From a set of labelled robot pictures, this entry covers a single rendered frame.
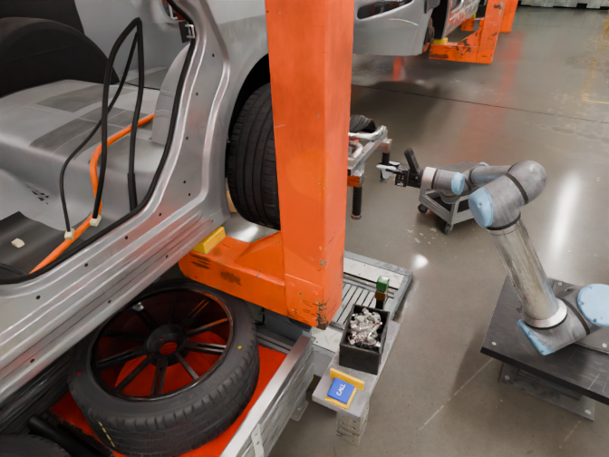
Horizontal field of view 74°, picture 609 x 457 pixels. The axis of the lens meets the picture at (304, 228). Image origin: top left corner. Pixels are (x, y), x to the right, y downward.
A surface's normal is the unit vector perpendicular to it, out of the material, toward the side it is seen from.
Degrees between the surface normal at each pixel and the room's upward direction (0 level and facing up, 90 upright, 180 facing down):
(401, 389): 0
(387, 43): 107
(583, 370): 0
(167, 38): 82
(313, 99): 90
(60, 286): 91
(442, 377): 0
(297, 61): 90
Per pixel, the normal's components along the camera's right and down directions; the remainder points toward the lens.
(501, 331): -0.03, -0.82
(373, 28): -0.14, 0.59
